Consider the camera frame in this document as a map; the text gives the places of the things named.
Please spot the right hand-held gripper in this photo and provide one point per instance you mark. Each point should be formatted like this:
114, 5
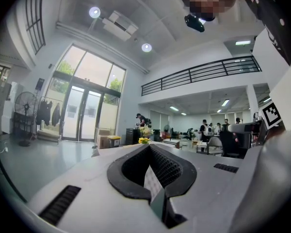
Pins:
270, 115

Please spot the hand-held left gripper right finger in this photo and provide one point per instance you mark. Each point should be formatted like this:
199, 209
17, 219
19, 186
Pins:
208, 183

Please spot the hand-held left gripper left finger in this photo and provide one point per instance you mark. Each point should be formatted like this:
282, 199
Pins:
92, 193

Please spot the grey chair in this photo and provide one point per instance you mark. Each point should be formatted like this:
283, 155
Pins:
214, 142

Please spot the white backpack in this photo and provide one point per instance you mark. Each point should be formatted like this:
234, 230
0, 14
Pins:
209, 130

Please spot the cardboard box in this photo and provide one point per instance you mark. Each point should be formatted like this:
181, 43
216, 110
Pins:
102, 141

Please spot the white-top wooden table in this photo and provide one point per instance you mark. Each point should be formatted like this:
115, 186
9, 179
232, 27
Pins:
171, 143

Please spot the black bin yellow lid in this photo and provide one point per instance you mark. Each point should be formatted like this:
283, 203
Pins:
114, 141

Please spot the checkered tablecloth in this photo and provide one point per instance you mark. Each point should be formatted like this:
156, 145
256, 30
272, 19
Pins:
151, 181

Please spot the black cabinet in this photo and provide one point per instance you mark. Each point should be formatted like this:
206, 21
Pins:
131, 136

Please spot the beige cushion sofa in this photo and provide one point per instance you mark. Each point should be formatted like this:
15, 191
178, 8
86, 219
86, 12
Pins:
48, 136

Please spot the sunflowers in white pot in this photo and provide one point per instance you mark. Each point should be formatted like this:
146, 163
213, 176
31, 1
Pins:
143, 141

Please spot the black balcony railing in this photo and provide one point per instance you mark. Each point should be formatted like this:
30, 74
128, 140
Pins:
191, 73
36, 16

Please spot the peach flower bouquet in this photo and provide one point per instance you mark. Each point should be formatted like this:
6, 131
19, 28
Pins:
146, 131

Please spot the clothes rack with dark garments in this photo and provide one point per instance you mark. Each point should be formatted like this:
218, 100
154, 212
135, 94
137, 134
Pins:
47, 113

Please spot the glass entrance door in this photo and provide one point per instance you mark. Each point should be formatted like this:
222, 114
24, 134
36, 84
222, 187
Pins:
87, 101

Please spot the white power adapter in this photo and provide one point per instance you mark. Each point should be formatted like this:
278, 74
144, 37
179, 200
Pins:
6, 149

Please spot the black floor fan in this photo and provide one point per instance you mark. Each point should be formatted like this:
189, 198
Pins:
26, 105

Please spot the person's black shirt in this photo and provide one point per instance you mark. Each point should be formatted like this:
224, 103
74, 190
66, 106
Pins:
269, 8

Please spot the round ceiling light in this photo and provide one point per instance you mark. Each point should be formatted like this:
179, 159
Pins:
146, 47
94, 12

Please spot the ceiling air conditioner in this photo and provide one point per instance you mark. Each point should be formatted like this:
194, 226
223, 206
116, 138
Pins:
120, 25

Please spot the black head-mounted camera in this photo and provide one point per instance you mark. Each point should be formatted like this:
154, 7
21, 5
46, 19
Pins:
194, 23

